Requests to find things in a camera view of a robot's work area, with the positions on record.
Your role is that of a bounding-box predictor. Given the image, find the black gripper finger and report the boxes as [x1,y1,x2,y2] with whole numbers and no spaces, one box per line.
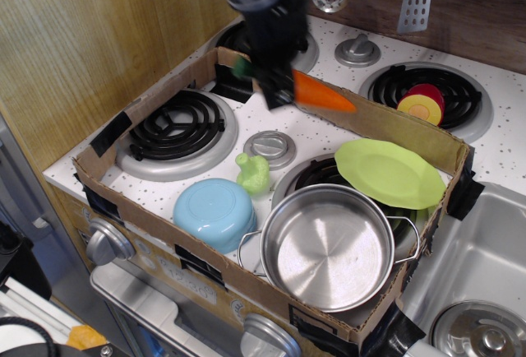
[257,67,295,110]

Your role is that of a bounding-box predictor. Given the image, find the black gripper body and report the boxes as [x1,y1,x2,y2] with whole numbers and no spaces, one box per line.
[233,0,308,86]

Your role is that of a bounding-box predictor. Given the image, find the orange toy carrot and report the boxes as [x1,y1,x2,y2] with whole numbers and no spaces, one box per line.
[231,55,358,114]

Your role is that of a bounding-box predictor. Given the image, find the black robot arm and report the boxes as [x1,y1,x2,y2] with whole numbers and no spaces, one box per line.
[228,0,308,109]

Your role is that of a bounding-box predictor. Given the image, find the lime green plate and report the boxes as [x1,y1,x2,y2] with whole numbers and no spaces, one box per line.
[335,138,446,210]

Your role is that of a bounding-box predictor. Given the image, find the back left stove burner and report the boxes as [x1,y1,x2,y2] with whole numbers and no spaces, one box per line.
[207,21,319,73]

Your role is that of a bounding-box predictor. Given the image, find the stove burner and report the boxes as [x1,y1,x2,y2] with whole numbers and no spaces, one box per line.
[207,21,319,73]
[271,154,431,261]
[116,89,238,182]
[358,62,494,143]

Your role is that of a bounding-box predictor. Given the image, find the silver centre stove knob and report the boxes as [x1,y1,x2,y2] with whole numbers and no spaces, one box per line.
[243,131,297,171]

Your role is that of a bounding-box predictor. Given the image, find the silver stove knob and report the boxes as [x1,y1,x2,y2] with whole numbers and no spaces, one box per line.
[335,34,381,67]
[243,131,297,171]

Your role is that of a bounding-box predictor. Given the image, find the silver back stove knob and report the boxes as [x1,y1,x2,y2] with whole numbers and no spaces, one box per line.
[335,34,381,67]

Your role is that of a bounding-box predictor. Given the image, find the green toy vegetable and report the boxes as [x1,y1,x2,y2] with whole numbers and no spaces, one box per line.
[235,153,270,196]

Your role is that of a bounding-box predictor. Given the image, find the front left stove burner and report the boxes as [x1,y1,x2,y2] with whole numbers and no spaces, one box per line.
[116,89,238,182]

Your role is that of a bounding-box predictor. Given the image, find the hanging metal spatula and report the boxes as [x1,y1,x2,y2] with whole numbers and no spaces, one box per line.
[397,0,431,35]

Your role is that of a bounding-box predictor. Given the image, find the light blue bowl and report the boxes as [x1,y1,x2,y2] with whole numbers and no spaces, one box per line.
[173,178,256,254]

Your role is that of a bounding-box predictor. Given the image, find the red yellow toy fruit half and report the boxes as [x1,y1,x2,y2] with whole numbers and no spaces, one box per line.
[397,83,445,126]

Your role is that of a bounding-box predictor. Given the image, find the stainless steel pot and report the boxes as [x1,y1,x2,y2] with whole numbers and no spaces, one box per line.
[240,183,421,313]

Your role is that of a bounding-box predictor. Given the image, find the back right stove burner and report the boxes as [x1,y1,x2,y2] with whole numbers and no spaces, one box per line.
[358,62,494,143]

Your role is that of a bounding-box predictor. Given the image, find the front right stove burner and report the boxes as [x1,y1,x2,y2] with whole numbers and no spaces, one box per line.
[271,154,431,261]

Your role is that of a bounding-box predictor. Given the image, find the left oven knob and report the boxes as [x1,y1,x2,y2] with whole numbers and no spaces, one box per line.
[86,218,136,266]

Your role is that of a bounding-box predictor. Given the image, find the oven knob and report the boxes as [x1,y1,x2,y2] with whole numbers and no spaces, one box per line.
[240,313,302,357]
[86,218,136,266]

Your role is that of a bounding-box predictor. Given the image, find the right oven knob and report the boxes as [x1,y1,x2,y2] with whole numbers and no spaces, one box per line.
[240,313,302,357]

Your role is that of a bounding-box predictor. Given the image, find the metal sink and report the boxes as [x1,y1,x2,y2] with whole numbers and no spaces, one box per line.
[402,183,525,356]

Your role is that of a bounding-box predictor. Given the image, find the silver pot lid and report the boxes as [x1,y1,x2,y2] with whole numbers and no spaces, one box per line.
[430,300,525,356]

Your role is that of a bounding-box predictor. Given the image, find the orange object bottom left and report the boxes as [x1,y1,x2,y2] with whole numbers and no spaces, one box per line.
[66,324,108,350]

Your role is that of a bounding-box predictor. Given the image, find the oven door handle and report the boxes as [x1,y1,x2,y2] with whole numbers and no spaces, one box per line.
[90,263,242,356]

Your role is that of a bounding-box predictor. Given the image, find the black cable bottom left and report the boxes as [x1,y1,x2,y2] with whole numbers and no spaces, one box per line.
[0,315,57,357]

